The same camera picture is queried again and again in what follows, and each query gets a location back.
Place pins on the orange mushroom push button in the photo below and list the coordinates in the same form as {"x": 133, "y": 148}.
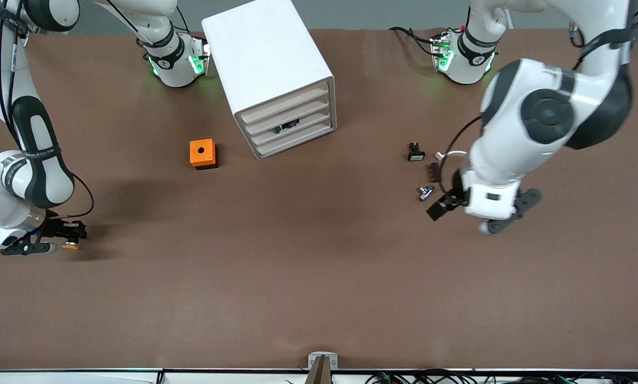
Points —
{"x": 71, "y": 246}

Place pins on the orange button box black base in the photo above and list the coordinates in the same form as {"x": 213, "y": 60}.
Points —
{"x": 208, "y": 158}

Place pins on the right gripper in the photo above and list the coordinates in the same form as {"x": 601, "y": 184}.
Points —
{"x": 57, "y": 228}

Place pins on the brown terminal block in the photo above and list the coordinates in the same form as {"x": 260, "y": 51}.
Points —
{"x": 435, "y": 173}

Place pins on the white plastic drawer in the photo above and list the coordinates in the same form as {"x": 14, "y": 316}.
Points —
{"x": 289, "y": 138}
{"x": 314, "y": 118}
{"x": 287, "y": 105}
{"x": 284, "y": 117}

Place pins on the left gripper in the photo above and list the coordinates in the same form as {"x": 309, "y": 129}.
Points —
{"x": 454, "y": 197}

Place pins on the white drawer cabinet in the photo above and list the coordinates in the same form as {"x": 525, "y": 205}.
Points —
{"x": 265, "y": 53}

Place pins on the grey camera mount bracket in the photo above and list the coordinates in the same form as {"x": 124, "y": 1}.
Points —
{"x": 313, "y": 361}

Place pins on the black push button switch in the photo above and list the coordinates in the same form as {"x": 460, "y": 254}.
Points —
{"x": 416, "y": 154}

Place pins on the white curved plastic arc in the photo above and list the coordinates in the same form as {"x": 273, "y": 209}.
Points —
{"x": 452, "y": 154}

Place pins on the silver metal key switch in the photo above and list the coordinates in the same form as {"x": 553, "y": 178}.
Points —
{"x": 425, "y": 193}

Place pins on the green black switch part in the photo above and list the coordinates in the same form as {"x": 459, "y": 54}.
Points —
{"x": 286, "y": 127}

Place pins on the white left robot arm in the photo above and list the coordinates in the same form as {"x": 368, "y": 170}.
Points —
{"x": 511, "y": 144}

